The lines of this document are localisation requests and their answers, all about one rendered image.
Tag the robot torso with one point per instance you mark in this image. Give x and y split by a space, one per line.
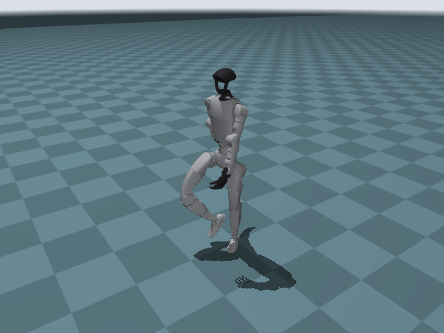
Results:
222 121

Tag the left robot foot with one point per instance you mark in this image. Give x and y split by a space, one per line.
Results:
232 246

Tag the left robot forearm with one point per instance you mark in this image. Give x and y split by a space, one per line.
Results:
231 155

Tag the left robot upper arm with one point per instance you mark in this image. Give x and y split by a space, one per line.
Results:
240 113

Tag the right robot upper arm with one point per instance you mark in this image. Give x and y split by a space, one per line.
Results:
207 103

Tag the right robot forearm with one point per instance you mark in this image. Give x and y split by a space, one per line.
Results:
212 134

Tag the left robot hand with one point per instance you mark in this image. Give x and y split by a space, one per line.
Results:
220 183

